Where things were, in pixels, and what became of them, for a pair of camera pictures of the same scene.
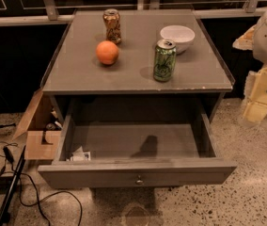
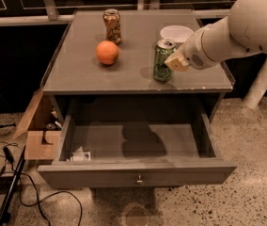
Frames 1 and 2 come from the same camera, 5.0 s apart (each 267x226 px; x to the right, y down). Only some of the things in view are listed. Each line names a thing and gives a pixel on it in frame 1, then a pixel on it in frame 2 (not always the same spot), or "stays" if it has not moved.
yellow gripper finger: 266,90 to 191,54
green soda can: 165,51 stays
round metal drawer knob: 139,182 stays
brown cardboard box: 42,125 stays
